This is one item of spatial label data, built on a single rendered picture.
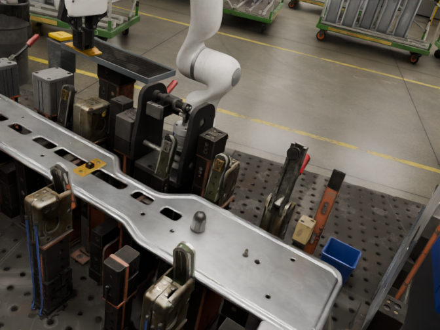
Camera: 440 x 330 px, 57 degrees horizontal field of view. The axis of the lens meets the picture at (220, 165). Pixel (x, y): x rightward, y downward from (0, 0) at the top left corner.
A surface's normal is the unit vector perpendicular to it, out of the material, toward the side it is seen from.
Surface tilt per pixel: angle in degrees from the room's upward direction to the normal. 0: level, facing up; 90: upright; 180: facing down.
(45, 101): 90
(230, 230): 0
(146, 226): 0
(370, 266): 0
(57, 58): 90
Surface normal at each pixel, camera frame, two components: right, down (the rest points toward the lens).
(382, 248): 0.18, -0.83
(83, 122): -0.51, 0.38
